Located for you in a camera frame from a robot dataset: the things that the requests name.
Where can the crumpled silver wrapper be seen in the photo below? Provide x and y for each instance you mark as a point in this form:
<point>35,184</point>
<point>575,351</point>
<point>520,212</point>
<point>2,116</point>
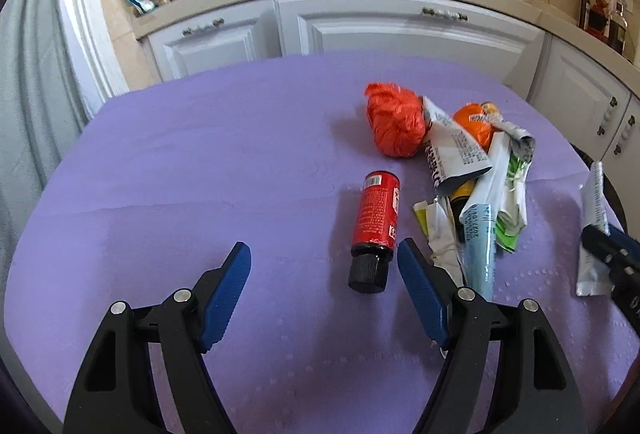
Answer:
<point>520,141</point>

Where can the dark oil bottle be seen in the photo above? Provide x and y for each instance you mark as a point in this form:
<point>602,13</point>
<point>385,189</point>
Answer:
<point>584,9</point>

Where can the white door frame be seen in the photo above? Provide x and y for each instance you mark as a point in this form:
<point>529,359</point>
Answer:
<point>85,14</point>

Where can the purple tablecloth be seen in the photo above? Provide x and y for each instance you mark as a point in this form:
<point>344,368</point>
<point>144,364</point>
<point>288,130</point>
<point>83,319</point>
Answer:
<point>225,164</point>

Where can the silver foil packet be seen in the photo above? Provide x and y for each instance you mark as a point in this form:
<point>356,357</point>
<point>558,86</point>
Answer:
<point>594,194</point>

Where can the crumpled red plastic bag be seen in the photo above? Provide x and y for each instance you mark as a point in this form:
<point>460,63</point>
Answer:
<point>395,119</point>

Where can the white crumpled printed packet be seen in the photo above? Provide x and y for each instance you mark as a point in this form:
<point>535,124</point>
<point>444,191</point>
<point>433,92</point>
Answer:
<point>452,159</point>

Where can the orange snack packet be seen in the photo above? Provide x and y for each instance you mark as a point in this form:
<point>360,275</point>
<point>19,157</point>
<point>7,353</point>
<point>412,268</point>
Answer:
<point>472,124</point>

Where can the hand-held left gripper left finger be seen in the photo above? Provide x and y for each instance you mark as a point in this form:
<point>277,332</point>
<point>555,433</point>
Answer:
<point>225,299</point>

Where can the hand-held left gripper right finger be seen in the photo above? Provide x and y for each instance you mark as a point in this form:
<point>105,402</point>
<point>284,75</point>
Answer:
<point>420,294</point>

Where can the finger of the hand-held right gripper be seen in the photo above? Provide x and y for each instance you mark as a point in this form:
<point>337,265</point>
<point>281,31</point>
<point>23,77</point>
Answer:
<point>597,241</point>
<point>625,241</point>

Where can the grey curtain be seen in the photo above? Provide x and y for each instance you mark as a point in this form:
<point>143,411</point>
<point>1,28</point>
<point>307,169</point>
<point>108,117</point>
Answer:
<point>30,89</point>

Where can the red bottle black cap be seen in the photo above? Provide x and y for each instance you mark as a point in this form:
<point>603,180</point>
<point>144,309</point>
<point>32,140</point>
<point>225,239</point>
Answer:
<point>375,214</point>

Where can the white green bag bundle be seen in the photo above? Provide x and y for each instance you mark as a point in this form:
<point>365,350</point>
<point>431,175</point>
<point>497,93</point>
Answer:
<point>512,199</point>

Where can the light blue packet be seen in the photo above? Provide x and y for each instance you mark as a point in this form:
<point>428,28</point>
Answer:
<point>477,244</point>

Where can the dark sauce bottle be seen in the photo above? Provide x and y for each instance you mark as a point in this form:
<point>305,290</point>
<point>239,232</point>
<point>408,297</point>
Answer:
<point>617,31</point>

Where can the white yellow crumpled wrapper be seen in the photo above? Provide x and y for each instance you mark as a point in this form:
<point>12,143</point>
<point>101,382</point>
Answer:
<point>442,239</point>

